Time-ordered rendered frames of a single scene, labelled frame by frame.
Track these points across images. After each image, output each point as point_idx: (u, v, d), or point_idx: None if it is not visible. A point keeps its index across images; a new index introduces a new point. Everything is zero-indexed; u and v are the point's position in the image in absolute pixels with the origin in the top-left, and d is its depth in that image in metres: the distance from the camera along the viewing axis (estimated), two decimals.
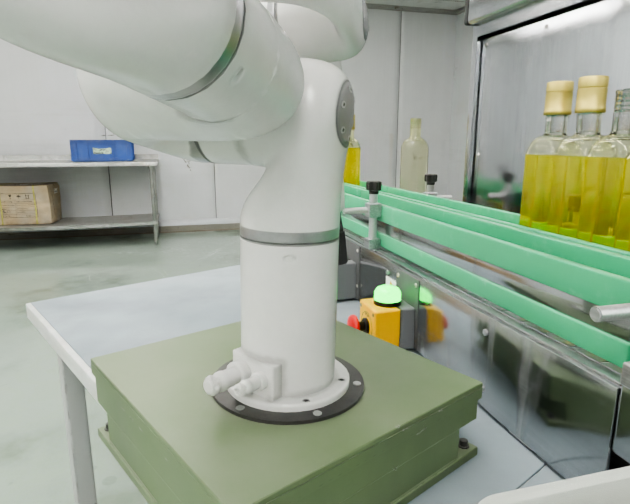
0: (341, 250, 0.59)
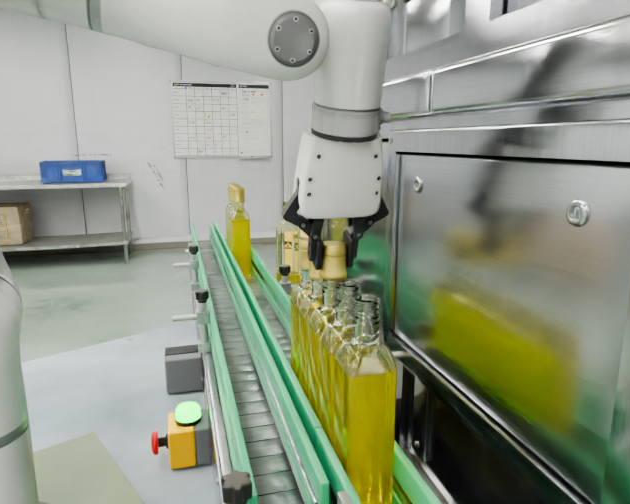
0: (316, 256, 0.63)
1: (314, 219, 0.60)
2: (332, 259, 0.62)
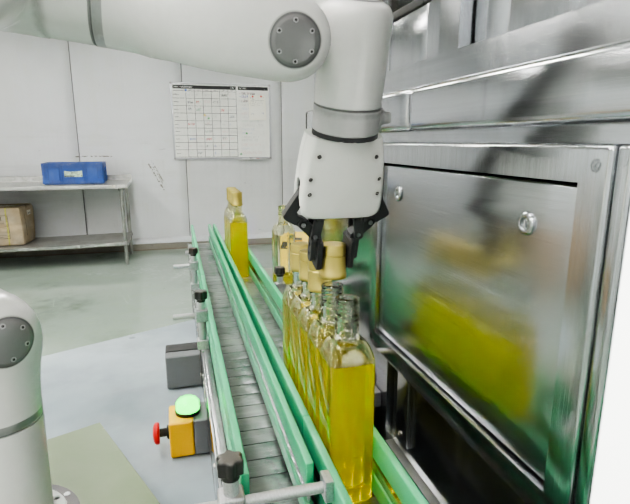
0: (316, 256, 0.63)
1: (314, 219, 0.60)
2: (318, 274, 0.68)
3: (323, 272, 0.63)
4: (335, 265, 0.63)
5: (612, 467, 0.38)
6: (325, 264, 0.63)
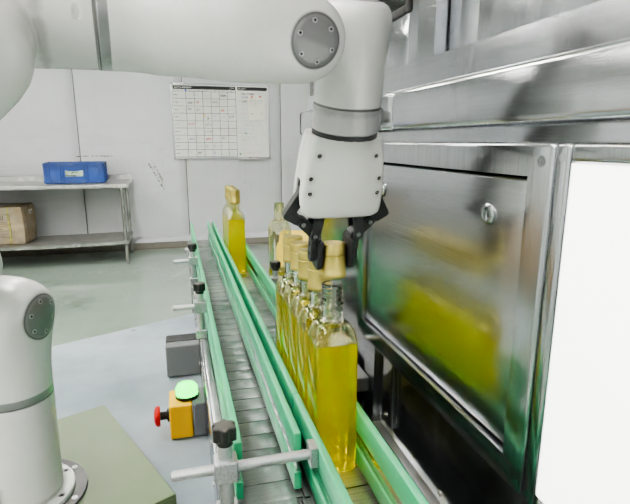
0: (316, 256, 0.63)
1: (314, 219, 0.60)
2: (307, 263, 0.74)
3: (311, 284, 0.69)
4: (322, 278, 0.69)
5: (556, 424, 0.44)
6: (313, 277, 0.69)
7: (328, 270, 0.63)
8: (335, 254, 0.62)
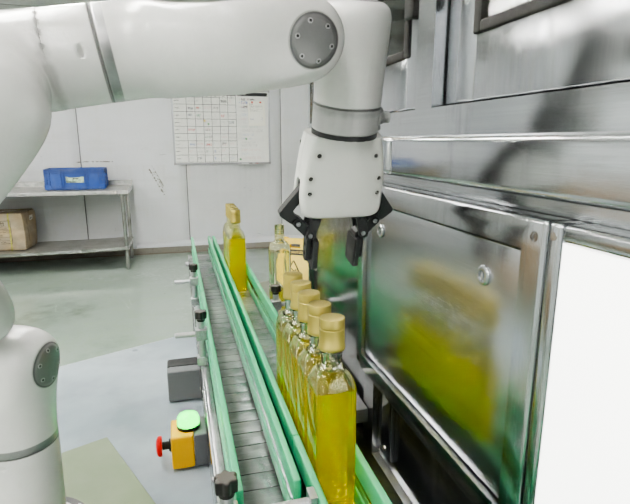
0: (311, 256, 0.62)
1: (312, 218, 0.60)
2: (307, 306, 0.75)
3: (311, 329, 0.71)
4: None
5: (548, 491, 0.45)
6: (313, 322, 0.70)
7: (328, 344, 0.65)
8: (334, 330, 0.64)
